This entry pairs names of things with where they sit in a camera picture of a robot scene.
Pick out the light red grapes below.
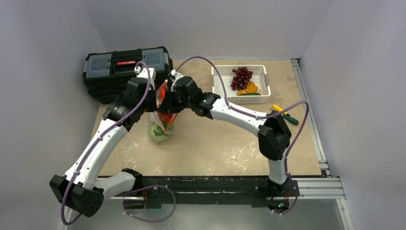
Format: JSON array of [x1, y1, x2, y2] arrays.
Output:
[[157, 112, 173, 127]]

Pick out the green handled screwdriver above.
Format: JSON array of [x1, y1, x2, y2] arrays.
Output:
[[282, 114, 299, 126]]

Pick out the clear zip top bag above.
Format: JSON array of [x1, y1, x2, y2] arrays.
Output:
[[148, 80, 178, 143]]

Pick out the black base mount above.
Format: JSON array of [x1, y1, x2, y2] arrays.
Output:
[[116, 175, 300, 212]]

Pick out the white plastic basket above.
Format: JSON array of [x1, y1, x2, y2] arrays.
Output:
[[212, 65, 271, 104]]

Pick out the black toolbox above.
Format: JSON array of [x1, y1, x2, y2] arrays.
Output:
[[82, 46, 173, 104]]

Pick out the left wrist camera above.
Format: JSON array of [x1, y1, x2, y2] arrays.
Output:
[[134, 66, 156, 82]]

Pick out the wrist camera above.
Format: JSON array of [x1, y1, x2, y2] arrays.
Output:
[[170, 69, 184, 92], [134, 66, 156, 82]]

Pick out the orange pepper piece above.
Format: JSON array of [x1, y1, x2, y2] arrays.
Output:
[[237, 82, 259, 95]]

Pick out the yellow handled screwdriver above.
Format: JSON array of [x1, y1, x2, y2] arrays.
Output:
[[272, 104, 290, 115]]

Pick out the orange carrot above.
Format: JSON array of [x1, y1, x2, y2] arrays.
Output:
[[158, 88, 166, 103]]

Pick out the green cabbage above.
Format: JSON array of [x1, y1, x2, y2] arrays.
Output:
[[148, 122, 172, 143]]

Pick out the dark red grapes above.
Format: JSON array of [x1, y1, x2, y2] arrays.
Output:
[[230, 67, 253, 91]]

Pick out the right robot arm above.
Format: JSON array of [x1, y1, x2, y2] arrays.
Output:
[[158, 76, 292, 195]]

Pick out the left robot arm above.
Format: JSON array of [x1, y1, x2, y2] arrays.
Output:
[[49, 77, 156, 225]]

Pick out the green cucumber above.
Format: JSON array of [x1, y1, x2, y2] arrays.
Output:
[[239, 92, 262, 96]]

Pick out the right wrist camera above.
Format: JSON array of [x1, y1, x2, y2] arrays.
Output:
[[170, 69, 184, 92]]

